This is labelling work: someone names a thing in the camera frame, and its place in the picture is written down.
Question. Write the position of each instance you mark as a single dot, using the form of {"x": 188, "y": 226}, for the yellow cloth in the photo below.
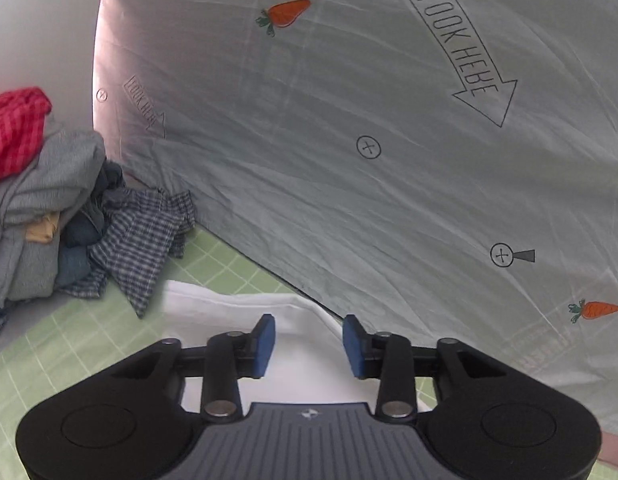
{"x": 41, "y": 227}

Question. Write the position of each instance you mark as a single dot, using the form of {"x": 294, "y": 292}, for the red checked cloth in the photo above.
{"x": 14, "y": 130}

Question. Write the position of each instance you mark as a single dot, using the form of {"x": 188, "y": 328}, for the white cloth garment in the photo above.
{"x": 301, "y": 360}

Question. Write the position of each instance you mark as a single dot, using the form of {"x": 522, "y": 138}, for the grey carrot print quilt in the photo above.
{"x": 369, "y": 110}

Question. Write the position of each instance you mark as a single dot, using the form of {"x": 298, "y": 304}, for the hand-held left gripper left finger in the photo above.
{"x": 264, "y": 346}

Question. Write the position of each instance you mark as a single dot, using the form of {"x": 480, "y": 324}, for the blue denim garment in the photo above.
{"x": 76, "y": 255}

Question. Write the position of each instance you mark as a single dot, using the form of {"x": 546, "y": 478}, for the grey crumpled garment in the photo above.
{"x": 44, "y": 180}

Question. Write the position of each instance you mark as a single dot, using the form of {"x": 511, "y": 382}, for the blue white checked shirt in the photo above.
{"x": 134, "y": 245}

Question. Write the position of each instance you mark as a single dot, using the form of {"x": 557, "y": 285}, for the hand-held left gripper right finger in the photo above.
{"x": 353, "y": 346}

